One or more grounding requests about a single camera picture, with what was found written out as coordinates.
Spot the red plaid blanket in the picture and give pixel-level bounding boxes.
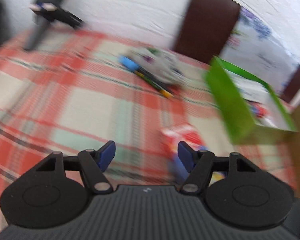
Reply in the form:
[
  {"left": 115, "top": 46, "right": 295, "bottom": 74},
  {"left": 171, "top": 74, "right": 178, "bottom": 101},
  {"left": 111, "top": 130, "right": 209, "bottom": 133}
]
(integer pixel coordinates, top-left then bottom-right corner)
[{"left": 0, "top": 29, "right": 300, "bottom": 230}]

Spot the blue cap black marker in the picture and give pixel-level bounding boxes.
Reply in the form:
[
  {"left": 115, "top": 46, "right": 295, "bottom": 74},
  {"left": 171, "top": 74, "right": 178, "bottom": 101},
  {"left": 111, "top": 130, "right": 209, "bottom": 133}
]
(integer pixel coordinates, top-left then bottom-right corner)
[{"left": 119, "top": 56, "right": 173, "bottom": 98}]

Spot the dark brown headboard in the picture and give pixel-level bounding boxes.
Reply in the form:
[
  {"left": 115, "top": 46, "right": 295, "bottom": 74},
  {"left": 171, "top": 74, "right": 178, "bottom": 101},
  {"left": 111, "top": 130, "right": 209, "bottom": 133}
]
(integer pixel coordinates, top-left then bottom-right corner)
[{"left": 173, "top": 0, "right": 300, "bottom": 102}]

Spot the floral plastic bag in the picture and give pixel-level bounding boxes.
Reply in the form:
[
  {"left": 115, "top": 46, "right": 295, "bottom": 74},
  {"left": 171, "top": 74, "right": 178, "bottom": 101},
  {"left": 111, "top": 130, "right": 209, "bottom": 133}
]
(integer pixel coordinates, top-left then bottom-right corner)
[{"left": 219, "top": 7, "right": 299, "bottom": 95}]

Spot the green cardboard box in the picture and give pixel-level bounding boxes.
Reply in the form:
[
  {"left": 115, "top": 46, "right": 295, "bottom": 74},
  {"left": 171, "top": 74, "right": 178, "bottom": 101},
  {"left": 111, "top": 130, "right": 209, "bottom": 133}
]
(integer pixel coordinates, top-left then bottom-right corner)
[{"left": 205, "top": 56, "right": 298, "bottom": 145}]

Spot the red playing card box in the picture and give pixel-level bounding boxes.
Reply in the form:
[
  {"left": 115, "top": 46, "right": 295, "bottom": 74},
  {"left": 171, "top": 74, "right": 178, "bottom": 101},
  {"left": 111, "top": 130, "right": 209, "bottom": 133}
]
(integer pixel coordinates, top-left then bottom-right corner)
[{"left": 161, "top": 123, "right": 228, "bottom": 183}]

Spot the printed fabric drawstring pouch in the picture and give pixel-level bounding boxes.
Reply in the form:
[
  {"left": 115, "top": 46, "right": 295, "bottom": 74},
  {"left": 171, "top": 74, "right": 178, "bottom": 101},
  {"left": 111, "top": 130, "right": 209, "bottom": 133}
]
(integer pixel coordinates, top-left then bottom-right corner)
[{"left": 129, "top": 47, "right": 188, "bottom": 86}]

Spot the black handheld camera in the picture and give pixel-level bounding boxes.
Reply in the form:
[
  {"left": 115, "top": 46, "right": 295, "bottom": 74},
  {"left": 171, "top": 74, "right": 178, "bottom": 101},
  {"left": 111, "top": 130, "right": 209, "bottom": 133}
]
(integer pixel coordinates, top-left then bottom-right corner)
[{"left": 23, "top": 0, "right": 84, "bottom": 51}]

